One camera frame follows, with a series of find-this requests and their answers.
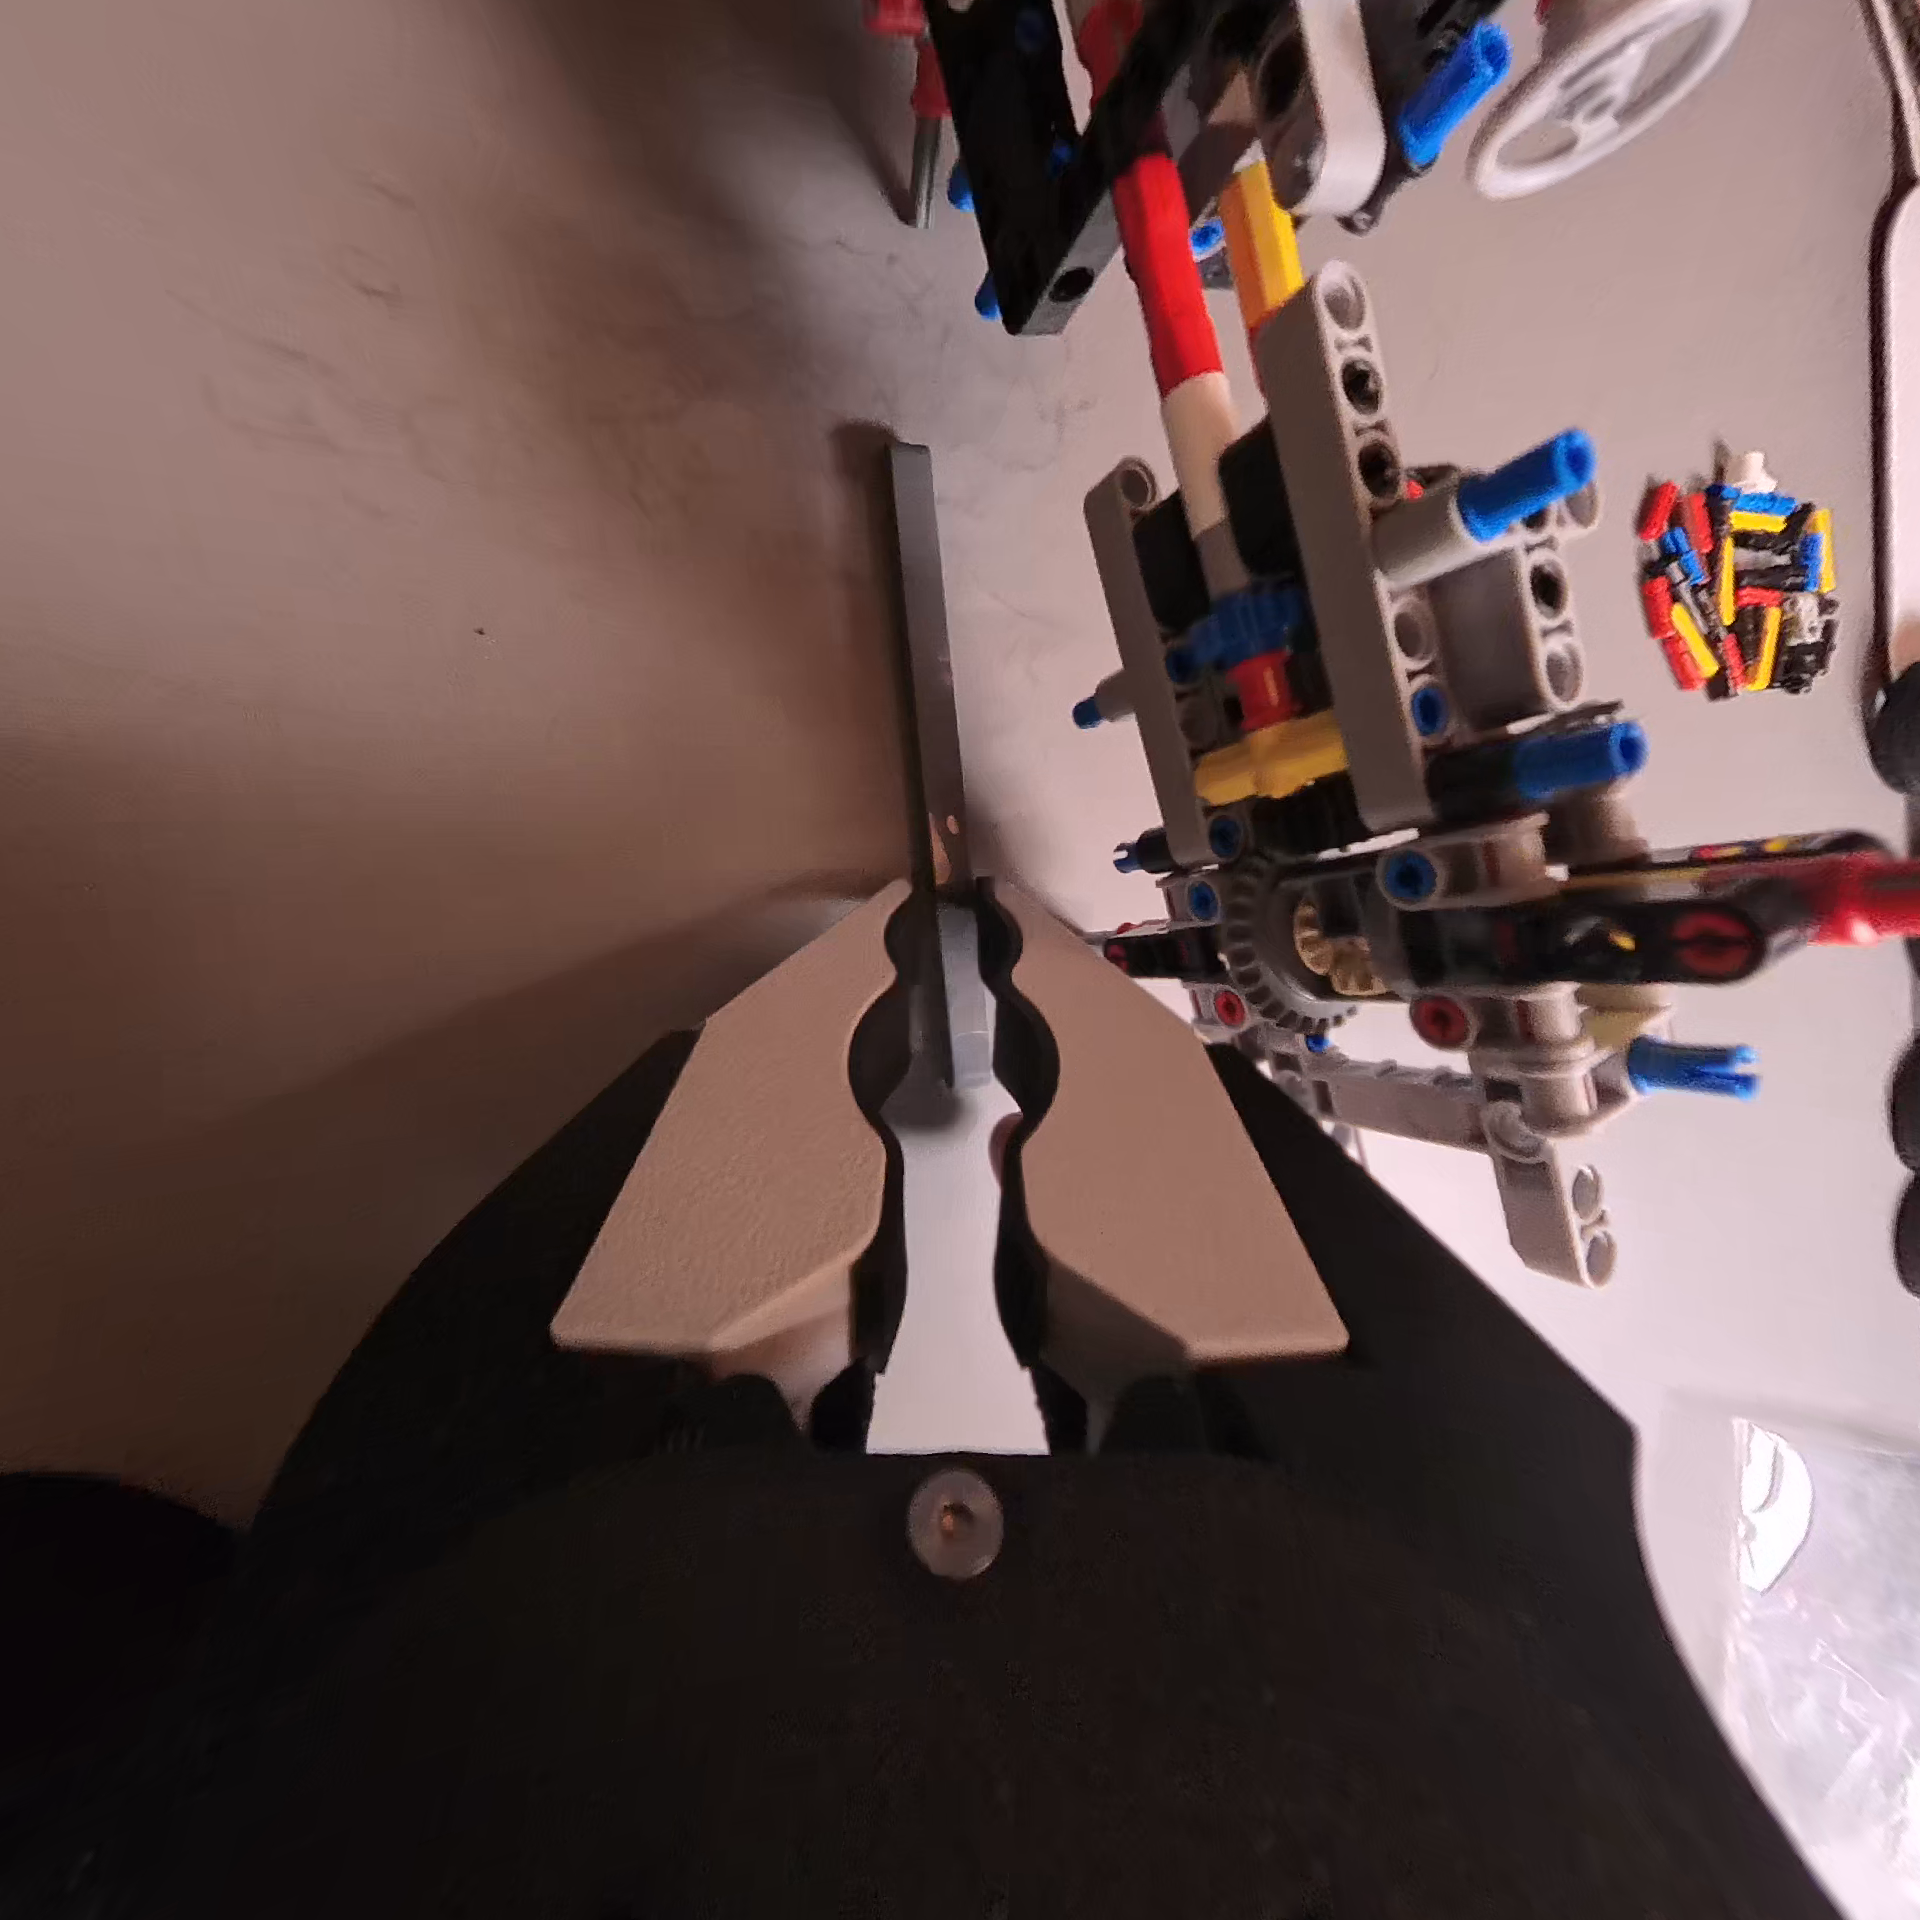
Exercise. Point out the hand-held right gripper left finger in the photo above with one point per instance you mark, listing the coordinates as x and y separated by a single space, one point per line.
721 1185

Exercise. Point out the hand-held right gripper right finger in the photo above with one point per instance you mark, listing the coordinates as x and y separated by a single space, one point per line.
1154 1200

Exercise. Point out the thin grey lego beam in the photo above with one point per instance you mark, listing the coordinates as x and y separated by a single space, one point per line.
925 675

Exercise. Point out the lego technic vehicle model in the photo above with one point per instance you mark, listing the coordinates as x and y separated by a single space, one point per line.
1335 628

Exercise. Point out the black lego tire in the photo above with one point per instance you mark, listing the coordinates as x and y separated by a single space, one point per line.
1900 734
1905 1155

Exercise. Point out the pile of small lego pieces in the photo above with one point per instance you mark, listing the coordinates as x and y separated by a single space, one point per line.
1740 579

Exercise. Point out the white lego wheel rim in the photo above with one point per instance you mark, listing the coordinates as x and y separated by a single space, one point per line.
1605 105

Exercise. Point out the clear plastic bag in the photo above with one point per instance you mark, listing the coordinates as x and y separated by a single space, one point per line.
1816 1634

